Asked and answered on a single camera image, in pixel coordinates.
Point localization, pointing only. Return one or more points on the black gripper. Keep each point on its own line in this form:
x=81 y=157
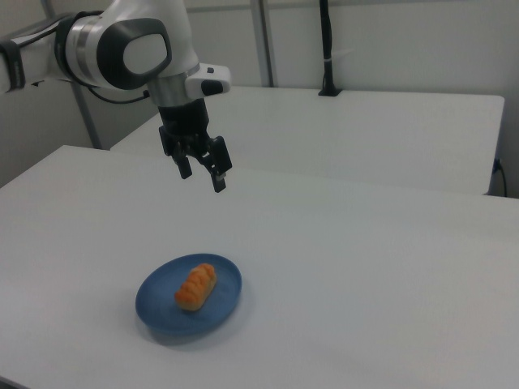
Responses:
x=184 y=119

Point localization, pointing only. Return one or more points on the orange glazed bread roll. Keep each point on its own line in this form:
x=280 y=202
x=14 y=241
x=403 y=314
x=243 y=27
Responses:
x=196 y=287

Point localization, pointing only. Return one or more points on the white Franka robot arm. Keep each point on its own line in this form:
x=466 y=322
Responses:
x=101 y=44

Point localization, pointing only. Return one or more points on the blue round plate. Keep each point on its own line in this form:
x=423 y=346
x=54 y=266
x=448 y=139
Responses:
x=162 y=300

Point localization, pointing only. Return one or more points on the grey metal frame post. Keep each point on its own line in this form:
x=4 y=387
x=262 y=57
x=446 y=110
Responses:
x=265 y=44
x=91 y=121

